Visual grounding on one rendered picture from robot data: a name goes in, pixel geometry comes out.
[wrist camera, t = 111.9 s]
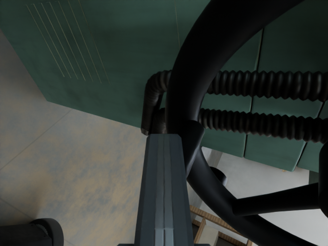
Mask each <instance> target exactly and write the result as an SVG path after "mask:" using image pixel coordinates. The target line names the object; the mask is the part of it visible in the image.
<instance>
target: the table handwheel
mask: <svg viewBox="0 0 328 246"><path fill-rule="evenodd" d="M303 1H305V0H211V1H210V2H209V3H208V5H207V6H206V7H205V9H204V10H203V12H202V13H201V14H200V16H199V17H198V18H197V20H196V21H195V23H194V25H193V26H192V28H191V30H190V31H189V33H188V35H187V37H186V39H185V41H184V43H183V45H182V47H181V49H180V51H179V53H178V55H177V58H176V60H175V63H174V66H173V69H172V71H171V75H170V79H169V83H168V87H167V93H166V100H165V125H166V132H167V134H174V133H175V132H176V131H177V130H179V129H180V128H181V127H182V126H183V125H184V123H185V122H186V121H188V120H194V121H197V122H198V119H199V113H200V109H201V105H202V102H203V99H204V97H205V94H206V92H207V90H208V88H209V86H210V84H211V82H212V81H213V79H214V78H215V76H216V75H217V73H218V72H219V71H220V69H221V68H222V67H223V66H224V64H225V63H226V62H227V61H228V60H229V59H230V58H231V57H232V55H233V54H234V53H235V52H236V51H237V50H238V49H240V48H241V47H242V46H243V45H244V44H245V43H246V42H247V41H248V40H249V39H251V38H252V37H253V36H254V35H255V34H257V33H258V32H259V31H260V30H262V29H263V28H264V27H266V26H267V25H268V24H270V23H271V22H272V21H274V20H275V19H277V18H278V17H280V16H281V15H282V14H284V13H285V12H287V11H288V10H290V9H291V8H293V7H295V6H297V5H298V4H300V3H302V2H303ZM186 180H187V182H188V183H189V185H190V186H191V187H192V188H193V190H194V191H195V192H196V193H197V195H198V196H199V197H200V198H201V199H202V200H203V202H204V203H205V204H206V205H207V206H208V207H209V208H210V209H211V210H212V211H213V212H214V213H216V214H217V215H218V216H219V217H220V218H221V219H222V220H223V221H225V222H226V223H227V224H228V225H230V226H231V227H232V228H233V229H235V230H236V231H237V232H239V233H240V234H242V235H243V236H245V237H246V238H247V239H249V240H250V241H252V242H253V243H255V244H256V245H258V246H318V245H315V244H313V243H311V242H308V241H306V240H304V239H302V238H299V237H297V236H295V235H293V234H291V233H289V232H287V231H285V230H283V229H281V228H280V227H278V226H276V225H274V224H273V223H271V222H269V221H267V220H266V219H264V218H263V217H261V216H260V215H259V214H264V213H272V212H281V211H295V210H309V209H321V211H322V212H323V213H324V215H325V216H326V217H327V218H328V141H327V142H326V143H325V144H324V145H323V147H322V148H321V150H320V153H319V181H318V182H317V183H313V184H308V185H304V186H299V187H295V188H291V189H286V190H282V191H278V192H273V193H269V194H264V195H258V196H252V197H246V198H240V199H237V198H236V197H234V196H233V195H232V194H231V193H230V192H229V191H228V190H227V189H226V188H225V187H224V186H223V184H222V183H221V182H220V181H219V180H218V178H217V177H216V176H215V174H214V173H213V171H212V170H211V168H210V167H209V165H208V163H207V161H206V159H205V157H204V155H203V152H202V149H201V145H200V147H199V150H198V153H197V155H196V158H195V160H194V163H193V165H192V168H191V170H190V172H189V175H188V177H187V179H186Z"/></svg>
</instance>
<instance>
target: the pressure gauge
mask: <svg viewBox="0 0 328 246"><path fill-rule="evenodd" d="M210 168H211V170H212V171H213V173H214V174H215V176H216V177H217V178H218V180H219V181H220V182H221V183H222V184H223V186H224V187H225V186H226V183H227V177H226V176H225V174H224V173H223V172H222V171H220V170H219V169H217V168H214V167H211V166H210Z"/></svg>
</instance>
